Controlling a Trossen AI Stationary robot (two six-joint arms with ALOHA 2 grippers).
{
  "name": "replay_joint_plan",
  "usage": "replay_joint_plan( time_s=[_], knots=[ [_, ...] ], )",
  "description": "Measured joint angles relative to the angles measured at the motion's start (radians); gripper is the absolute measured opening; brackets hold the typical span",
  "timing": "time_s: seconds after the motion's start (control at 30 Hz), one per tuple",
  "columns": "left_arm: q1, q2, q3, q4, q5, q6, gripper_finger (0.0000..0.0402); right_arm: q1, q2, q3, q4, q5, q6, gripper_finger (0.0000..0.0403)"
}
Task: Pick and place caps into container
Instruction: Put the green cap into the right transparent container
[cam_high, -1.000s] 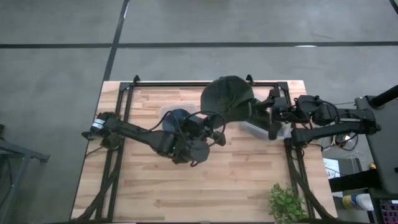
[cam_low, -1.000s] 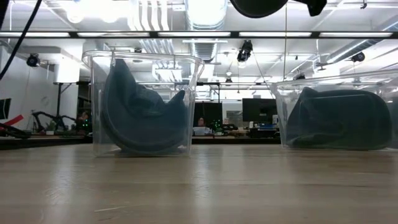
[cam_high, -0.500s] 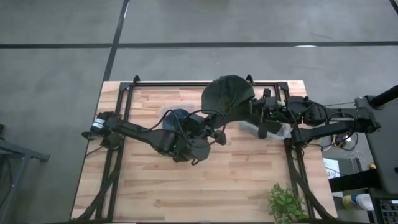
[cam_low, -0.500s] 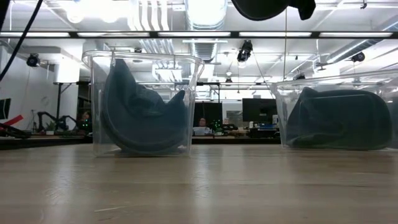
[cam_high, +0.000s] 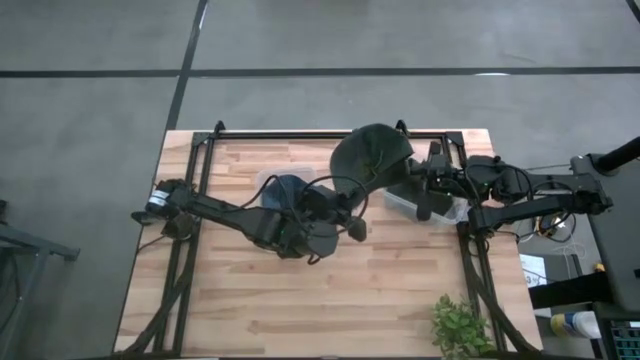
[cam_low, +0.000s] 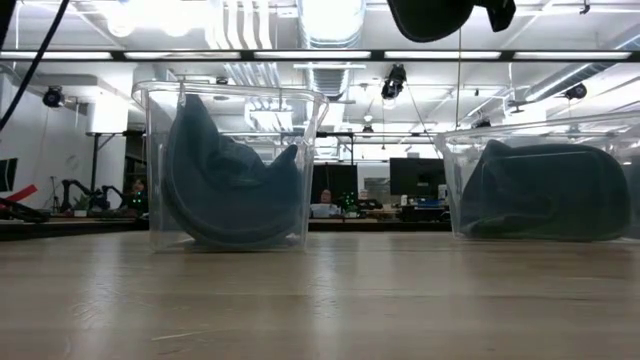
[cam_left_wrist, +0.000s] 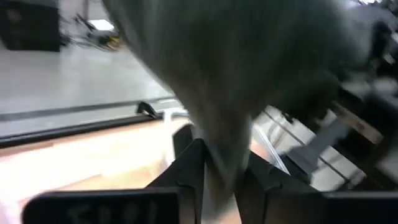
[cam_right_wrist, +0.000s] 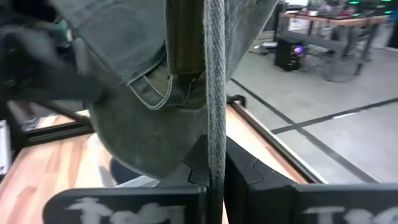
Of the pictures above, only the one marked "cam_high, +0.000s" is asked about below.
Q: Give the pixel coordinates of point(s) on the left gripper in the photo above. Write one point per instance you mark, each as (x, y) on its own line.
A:
(325, 202)

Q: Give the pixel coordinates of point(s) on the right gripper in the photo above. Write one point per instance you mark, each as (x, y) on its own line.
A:
(442, 175)

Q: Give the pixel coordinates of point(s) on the dark green cap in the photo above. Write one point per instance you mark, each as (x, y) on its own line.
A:
(372, 155)

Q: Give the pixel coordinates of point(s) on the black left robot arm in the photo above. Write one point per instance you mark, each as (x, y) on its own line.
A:
(225, 215)

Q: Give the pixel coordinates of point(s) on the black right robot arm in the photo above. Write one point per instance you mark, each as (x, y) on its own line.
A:
(540, 205)

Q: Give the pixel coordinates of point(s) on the low clear plastic container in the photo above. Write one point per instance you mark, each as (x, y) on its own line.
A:
(400, 205)

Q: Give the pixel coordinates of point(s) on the tall clear plastic container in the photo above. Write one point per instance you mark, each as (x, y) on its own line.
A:
(265, 177)

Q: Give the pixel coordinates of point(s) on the white paper sheet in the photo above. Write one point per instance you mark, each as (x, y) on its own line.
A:
(532, 267)

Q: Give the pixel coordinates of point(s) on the green plant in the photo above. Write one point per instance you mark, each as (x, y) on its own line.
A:
(460, 330)

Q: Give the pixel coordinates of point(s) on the black shelf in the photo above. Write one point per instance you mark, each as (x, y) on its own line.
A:
(570, 292)

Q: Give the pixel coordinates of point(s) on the black pole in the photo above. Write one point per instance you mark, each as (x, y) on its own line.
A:
(620, 155)

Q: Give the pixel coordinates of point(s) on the white bottle with yellow cap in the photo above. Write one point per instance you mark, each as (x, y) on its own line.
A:
(580, 324)

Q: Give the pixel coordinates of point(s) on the black keypad device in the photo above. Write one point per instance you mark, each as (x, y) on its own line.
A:
(627, 342)

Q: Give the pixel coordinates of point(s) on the grey metal stand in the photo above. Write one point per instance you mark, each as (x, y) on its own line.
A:
(30, 245)

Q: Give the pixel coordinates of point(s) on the black aluminium table frame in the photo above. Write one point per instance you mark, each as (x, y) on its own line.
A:
(280, 135)

